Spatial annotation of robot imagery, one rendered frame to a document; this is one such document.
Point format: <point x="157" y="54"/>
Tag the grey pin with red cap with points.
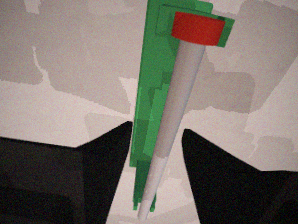
<point x="195" y="33"/>

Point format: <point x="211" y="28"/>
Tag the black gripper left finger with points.
<point x="88" y="174"/>

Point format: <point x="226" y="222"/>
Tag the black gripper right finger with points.
<point x="227" y="190"/>

